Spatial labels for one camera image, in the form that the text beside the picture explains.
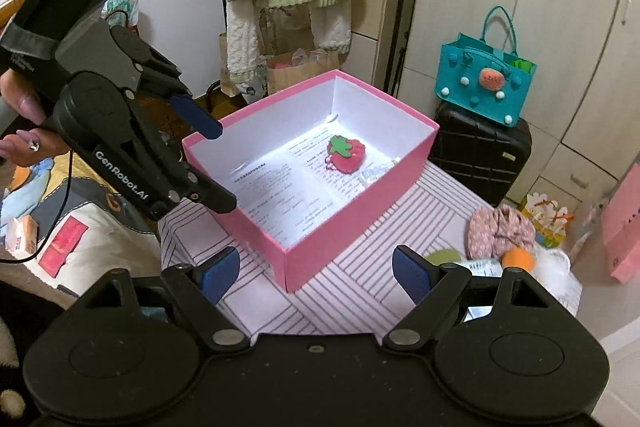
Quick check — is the clear plastic packet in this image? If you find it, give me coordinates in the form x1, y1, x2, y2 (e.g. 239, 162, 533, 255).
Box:
457, 257, 503, 277

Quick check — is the pink floral cloth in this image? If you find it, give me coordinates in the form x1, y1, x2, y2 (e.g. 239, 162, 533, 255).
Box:
467, 204, 536, 258

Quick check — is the orange ball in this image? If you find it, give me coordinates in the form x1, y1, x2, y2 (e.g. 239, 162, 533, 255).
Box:
501, 248, 536, 273

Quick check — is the red strawberry plush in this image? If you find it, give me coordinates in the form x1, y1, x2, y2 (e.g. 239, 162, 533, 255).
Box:
327, 134, 367, 174

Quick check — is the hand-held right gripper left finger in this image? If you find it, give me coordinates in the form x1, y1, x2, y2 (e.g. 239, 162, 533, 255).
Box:
75, 246, 251, 355

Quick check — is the colourful gift bag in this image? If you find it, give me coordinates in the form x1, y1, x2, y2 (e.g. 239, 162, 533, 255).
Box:
520, 192, 576, 248

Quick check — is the white mesh bath sponge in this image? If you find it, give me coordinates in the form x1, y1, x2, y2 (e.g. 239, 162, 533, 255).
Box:
535, 247, 571, 288

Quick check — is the orange white packet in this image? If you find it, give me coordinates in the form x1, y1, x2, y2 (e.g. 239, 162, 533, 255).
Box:
5, 214, 38, 258

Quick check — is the black cable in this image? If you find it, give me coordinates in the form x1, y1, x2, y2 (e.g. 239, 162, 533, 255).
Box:
0, 147, 76, 264

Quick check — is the red flat packet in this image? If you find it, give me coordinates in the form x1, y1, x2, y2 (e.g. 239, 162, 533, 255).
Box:
37, 216, 83, 278

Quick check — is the small tissue packet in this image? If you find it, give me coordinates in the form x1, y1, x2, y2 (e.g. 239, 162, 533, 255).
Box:
357, 157, 401, 188

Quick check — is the black suitcase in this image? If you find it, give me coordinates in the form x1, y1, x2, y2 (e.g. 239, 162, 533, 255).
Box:
427, 100, 532, 208

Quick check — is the green round pad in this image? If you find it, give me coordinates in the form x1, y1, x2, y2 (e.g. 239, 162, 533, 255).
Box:
425, 249, 463, 265

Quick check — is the printed blanket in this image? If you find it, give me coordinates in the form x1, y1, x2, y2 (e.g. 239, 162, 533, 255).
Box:
0, 152, 166, 298

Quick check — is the pink paper bag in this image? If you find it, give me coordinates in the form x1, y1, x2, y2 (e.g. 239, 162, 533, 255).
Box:
600, 162, 640, 285

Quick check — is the person's left hand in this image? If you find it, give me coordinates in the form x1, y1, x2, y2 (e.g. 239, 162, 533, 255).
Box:
0, 74, 72, 168

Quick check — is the striped tablecloth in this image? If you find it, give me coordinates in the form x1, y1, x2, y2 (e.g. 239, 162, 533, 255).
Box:
160, 157, 583, 338

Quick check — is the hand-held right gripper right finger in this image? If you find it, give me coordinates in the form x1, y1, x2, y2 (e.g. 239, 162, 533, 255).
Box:
382, 245, 553, 353

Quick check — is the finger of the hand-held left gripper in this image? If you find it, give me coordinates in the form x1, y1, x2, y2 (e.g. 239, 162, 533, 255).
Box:
109, 25, 224, 141
165, 167, 238, 215

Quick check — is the printed paper sheet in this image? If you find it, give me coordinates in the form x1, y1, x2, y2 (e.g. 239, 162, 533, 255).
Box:
220, 127, 391, 248

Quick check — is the teal felt handbag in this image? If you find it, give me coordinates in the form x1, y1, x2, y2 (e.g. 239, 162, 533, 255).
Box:
434, 6, 538, 126

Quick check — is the brown paper bag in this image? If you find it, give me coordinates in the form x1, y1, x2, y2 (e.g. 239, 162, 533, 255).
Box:
265, 50, 341, 95

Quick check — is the pink cardboard box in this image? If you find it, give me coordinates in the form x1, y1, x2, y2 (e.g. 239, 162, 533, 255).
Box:
181, 68, 441, 294

